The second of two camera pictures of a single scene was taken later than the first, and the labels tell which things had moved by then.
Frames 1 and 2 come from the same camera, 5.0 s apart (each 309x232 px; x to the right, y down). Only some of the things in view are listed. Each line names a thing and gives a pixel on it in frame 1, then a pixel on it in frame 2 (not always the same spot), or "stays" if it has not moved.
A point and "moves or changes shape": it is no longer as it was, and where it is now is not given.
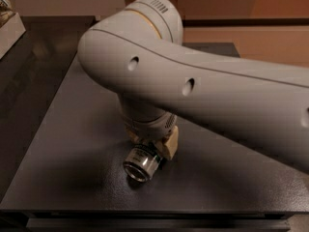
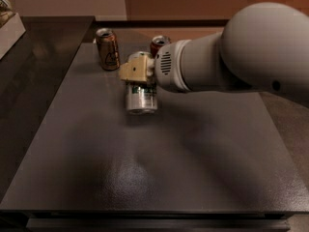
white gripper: x=154 y=127 to x=167 y=68
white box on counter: x=10 y=32 stays
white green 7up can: x=141 y=161 moves or changes shape
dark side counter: x=32 y=72 stays
